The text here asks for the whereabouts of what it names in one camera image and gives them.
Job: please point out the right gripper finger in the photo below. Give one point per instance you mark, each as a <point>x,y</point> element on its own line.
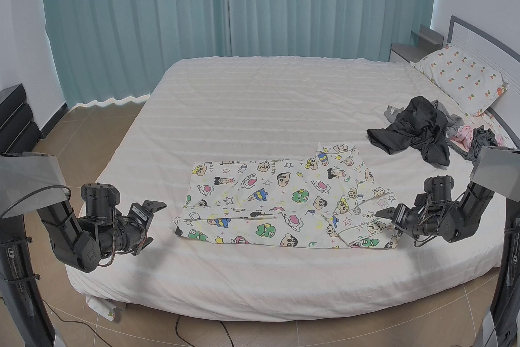
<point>397,238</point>
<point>390,213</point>

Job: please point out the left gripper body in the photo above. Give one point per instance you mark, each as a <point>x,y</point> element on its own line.
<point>132,227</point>

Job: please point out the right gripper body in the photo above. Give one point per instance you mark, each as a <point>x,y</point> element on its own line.
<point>410,221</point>

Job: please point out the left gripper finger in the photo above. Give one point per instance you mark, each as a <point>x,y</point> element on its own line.
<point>145,245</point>
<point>156,206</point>

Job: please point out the white printed pyjama top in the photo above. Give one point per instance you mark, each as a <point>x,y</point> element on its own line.
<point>264,195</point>

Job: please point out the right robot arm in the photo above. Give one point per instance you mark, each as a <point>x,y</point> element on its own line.
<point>475,207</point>

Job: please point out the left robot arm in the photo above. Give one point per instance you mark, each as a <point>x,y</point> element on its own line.
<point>65,223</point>

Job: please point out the bed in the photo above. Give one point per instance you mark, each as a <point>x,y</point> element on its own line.
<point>264,101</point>

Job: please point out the black garment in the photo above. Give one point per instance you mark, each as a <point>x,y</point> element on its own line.
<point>422,126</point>

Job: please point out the light grey garment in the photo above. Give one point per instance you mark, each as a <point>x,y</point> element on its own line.
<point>391,112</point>

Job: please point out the pink garment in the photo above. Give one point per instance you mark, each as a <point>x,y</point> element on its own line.
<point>463,134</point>

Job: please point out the dark grey garment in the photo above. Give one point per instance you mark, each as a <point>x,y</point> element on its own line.
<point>483,140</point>

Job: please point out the white printed pillow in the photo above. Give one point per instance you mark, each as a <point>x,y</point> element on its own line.
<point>463,77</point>

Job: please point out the black chest of drawers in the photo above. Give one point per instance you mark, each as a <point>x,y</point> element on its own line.
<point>16,122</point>

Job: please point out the grey bedside table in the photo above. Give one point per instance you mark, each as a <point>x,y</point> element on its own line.
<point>402,53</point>

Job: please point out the blue-green curtain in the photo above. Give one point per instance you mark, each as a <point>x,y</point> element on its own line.
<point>142,12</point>

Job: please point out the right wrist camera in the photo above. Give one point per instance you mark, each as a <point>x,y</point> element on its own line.
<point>420,202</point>

